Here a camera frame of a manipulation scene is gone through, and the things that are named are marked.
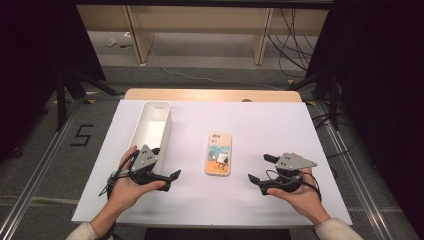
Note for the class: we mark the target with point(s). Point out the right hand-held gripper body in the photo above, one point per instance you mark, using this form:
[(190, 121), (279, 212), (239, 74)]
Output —
[(293, 161)]

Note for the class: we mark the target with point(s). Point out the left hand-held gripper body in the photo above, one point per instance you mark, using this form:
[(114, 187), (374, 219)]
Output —
[(144, 160)]

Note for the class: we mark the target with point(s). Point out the white plastic bin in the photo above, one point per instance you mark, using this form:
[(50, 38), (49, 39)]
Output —
[(151, 130)]

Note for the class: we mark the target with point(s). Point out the cream illustrated phone case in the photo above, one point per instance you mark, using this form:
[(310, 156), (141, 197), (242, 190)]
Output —
[(218, 156)]

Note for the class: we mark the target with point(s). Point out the person's left hand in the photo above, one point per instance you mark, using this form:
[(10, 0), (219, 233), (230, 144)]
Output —
[(123, 190)]

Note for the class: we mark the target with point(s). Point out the person's right hand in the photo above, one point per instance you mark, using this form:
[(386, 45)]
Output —
[(305, 200)]

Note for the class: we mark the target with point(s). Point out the white table sheet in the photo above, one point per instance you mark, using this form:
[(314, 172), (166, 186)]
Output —
[(266, 123)]

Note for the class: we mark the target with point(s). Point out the black metal stand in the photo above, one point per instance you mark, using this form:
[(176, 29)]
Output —
[(61, 100), (333, 96)]

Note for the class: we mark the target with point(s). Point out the small black floor object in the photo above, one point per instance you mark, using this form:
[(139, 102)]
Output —
[(125, 45)]

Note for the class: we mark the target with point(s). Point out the small white floor object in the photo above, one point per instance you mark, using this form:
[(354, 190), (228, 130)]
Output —
[(111, 42)]

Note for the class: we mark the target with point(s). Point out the black curtain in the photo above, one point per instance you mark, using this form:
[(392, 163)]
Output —
[(383, 83), (33, 66)]

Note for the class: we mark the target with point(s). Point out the white floor scrap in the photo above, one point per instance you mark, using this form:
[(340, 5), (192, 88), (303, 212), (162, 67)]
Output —
[(127, 34)]

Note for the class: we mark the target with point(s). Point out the light wooden shelf unit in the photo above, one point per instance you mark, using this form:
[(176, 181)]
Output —
[(200, 20)]

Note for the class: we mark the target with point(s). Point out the aluminium floor rail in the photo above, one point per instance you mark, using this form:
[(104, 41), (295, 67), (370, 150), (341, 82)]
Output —
[(43, 160), (353, 166)]

